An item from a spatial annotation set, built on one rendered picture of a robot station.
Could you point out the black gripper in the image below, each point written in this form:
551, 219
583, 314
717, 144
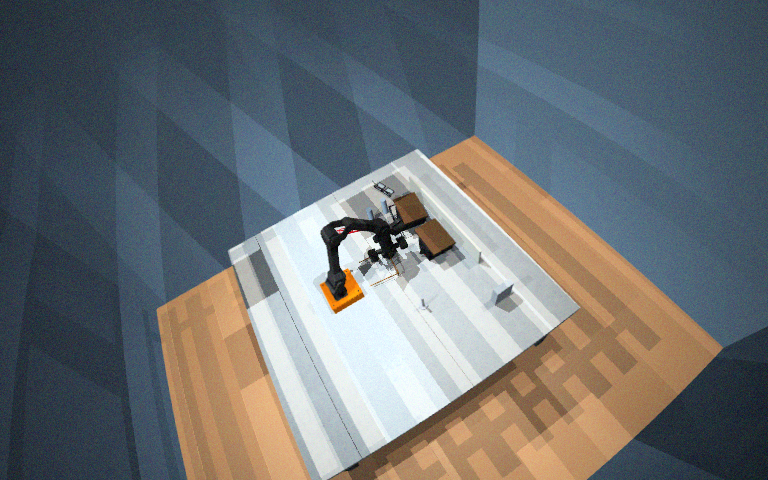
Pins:
390, 248

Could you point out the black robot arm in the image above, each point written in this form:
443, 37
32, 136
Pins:
336, 277

